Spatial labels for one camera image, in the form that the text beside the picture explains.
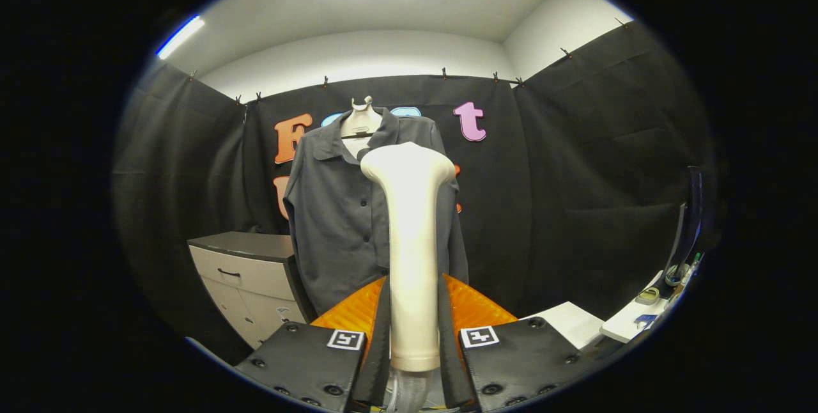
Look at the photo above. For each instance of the small olive round object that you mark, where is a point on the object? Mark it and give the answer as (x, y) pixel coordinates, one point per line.
(648, 296)

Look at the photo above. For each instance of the row of black clips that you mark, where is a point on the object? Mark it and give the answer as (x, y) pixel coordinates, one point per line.
(443, 73)

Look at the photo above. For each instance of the dark grey button shirt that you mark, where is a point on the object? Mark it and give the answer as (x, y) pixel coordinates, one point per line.
(339, 221)

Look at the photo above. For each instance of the white side desk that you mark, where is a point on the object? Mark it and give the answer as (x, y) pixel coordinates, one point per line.
(623, 327)

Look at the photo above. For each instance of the white box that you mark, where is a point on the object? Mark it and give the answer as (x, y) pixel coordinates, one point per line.
(569, 323)

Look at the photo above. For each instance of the narrow ceiling light strip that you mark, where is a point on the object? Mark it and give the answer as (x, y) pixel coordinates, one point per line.
(181, 37)

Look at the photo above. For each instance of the grey cabinet with drawers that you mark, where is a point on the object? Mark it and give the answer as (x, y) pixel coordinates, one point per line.
(243, 272)

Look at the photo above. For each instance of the black monitor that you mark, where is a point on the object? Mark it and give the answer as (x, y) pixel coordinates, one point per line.
(694, 208)

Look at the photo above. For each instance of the black backdrop cloth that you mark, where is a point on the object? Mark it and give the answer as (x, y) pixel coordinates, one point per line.
(594, 176)

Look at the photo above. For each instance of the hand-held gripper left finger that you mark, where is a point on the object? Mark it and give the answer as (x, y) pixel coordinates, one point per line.
(381, 349)

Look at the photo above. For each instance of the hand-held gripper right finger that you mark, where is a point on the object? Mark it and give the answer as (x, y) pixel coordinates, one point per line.
(448, 349)

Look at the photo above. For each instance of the cream garment steamer wand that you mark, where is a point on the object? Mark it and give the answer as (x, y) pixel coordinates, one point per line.
(412, 259)

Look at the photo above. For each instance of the cream clothes hanger head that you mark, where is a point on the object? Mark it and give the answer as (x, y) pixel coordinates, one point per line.
(360, 122)

